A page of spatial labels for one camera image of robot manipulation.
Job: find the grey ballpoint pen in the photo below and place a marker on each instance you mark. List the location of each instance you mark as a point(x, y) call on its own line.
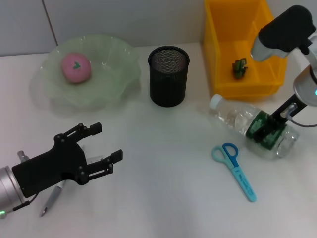
point(53, 196)

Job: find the pink peach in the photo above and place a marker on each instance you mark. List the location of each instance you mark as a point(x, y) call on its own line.
point(75, 68)

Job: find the green glass fruit plate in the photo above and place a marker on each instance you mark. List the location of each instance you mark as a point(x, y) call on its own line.
point(106, 79)

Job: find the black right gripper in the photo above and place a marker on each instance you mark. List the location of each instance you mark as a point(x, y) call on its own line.
point(297, 100)

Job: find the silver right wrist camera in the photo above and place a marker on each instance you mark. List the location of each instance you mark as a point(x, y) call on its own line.
point(280, 32)

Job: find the black mesh pen holder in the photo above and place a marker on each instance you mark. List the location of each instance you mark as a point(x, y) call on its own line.
point(168, 81)

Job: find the yellow plastic bin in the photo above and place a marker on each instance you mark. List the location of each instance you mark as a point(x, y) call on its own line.
point(223, 37)

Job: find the blue scissors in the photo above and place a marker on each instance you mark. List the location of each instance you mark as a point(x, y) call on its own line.
point(235, 168)

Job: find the clear green-label water bottle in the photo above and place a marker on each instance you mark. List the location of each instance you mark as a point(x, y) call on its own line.
point(232, 115)

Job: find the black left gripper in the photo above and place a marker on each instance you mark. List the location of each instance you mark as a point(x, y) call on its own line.
point(49, 168)

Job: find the green plastic wrapper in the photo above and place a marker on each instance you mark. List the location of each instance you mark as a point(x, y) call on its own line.
point(239, 68)

